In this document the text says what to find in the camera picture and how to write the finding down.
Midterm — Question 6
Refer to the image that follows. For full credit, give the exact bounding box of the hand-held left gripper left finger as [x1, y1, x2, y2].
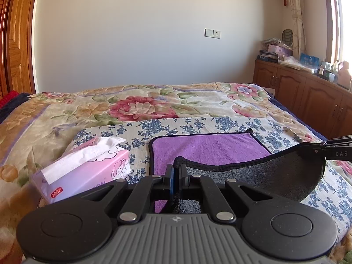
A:
[80, 164, 175, 225]

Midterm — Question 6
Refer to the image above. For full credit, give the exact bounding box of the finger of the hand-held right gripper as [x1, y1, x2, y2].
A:
[319, 135, 352, 146]
[300, 142, 352, 161]

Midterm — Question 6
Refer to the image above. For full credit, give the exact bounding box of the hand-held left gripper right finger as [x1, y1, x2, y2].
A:
[179, 164, 273, 223]

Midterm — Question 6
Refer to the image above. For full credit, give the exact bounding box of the purple and grey towel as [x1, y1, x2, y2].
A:
[148, 128, 326, 215]

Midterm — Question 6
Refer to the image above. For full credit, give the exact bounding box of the dark blue bed sheet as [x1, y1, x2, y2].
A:
[271, 93, 328, 141]

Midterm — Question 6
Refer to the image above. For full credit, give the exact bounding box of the blue floral blanket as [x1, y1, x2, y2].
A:
[64, 115, 352, 238]

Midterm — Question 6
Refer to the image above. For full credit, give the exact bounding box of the wooden cabinet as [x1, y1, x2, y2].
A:
[252, 59, 352, 141]

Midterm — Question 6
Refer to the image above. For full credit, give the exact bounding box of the group of small bottles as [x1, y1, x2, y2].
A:
[318, 60, 352, 90]

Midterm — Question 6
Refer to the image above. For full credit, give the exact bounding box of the pink tissue box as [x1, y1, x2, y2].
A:
[31, 137, 130, 205]

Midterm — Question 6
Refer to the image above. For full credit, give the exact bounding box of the large flower print blanket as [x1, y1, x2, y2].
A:
[0, 82, 352, 264]

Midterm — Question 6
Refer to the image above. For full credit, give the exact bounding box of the blue packet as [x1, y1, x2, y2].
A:
[299, 53, 321, 67]

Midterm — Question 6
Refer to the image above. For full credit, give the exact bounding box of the white plastic bag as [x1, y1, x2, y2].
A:
[279, 56, 306, 70]

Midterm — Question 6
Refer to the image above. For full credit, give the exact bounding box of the stack of books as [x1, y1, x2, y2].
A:
[257, 49, 280, 63]

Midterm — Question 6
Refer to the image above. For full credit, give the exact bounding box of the pink cardboard box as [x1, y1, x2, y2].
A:
[268, 44, 293, 57]

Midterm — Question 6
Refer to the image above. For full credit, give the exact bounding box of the window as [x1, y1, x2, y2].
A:
[328, 0, 352, 64]

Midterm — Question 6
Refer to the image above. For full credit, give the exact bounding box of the patterned cream curtain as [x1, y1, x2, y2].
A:
[283, 0, 307, 61]

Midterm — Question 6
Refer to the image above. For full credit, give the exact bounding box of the dark blue cloth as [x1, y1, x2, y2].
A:
[0, 92, 31, 123]

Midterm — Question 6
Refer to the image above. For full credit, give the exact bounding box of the red cloth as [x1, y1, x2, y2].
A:
[0, 90, 18, 110]

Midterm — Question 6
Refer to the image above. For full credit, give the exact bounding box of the wooden door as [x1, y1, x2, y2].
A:
[0, 0, 41, 95]

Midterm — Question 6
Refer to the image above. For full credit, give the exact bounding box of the white wall socket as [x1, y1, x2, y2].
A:
[204, 28, 222, 39]

